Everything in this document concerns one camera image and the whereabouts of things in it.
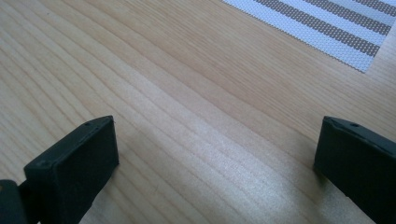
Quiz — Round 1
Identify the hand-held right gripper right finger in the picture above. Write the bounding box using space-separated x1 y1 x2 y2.
313 116 396 224

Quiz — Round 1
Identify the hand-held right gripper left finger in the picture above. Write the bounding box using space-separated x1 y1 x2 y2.
23 115 120 224

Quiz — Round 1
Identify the white brown striped woven placemat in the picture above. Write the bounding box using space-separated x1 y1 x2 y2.
221 0 396 74

